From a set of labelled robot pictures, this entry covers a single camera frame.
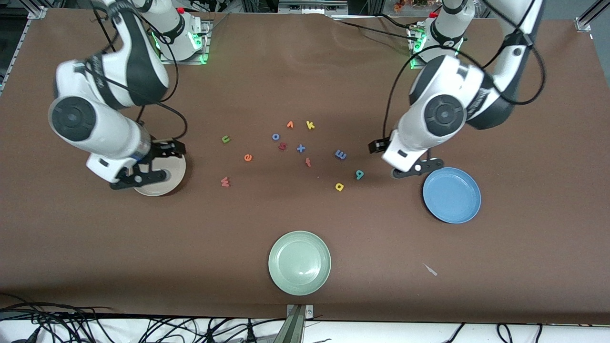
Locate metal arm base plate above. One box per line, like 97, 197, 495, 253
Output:
159, 19, 211, 65
409, 26, 460, 71

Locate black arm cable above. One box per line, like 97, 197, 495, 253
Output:
383, 0, 547, 141
88, 0, 188, 143

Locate tangled black cables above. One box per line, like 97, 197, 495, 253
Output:
0, 293, 286, 343

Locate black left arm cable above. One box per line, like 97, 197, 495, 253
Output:
383, 0, 547, 141

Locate brown table cover sheet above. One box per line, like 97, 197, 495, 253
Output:
0, 9, 610, 324

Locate beige brown plate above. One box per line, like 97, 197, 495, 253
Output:
133, 152, 187, 197

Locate aluminium frame rail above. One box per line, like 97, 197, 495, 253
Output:
574, 0, 610, 39
0, 7, 48, 93

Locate blue plate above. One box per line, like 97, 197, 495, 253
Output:
422, 167, 482, 224

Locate pale green plate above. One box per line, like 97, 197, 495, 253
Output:
268, 231, 332, 296

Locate metal table edge bracket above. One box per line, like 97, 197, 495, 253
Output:
274, 304, 314, 343

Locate grey box with ports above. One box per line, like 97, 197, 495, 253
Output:
278, 0, 348, 14

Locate black base cable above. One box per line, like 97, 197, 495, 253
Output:
334, 18, 420, 43

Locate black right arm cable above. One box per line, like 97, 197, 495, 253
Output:
88, 0, 188, 143

